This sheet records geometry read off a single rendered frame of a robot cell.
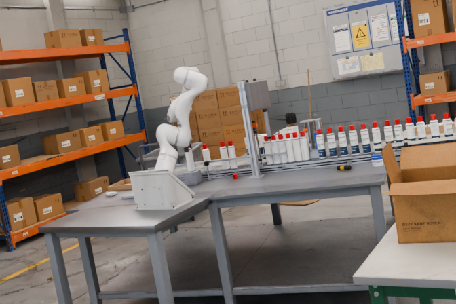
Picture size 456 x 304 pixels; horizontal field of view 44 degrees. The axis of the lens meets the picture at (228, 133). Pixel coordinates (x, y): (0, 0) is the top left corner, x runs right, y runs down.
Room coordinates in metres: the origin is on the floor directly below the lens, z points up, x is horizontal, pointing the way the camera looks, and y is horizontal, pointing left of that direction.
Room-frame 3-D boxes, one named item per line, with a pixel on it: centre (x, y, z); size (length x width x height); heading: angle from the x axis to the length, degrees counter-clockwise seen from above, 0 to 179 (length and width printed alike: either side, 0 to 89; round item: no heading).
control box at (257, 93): (3.91, -0.23, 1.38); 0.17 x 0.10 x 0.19; 126
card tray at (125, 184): (4.35, 0.79, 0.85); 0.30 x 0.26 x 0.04; 71
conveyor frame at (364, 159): (4.02, -0.15, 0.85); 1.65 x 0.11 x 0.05; 71
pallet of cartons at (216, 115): (8.02, 0.06, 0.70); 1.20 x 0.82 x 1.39; 65
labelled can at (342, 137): (3.81, -0.76, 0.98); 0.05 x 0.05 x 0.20
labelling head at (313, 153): (3.97, -0.58, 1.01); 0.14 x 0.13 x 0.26; 71
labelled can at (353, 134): (3.79, -0.83, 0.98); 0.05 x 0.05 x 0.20
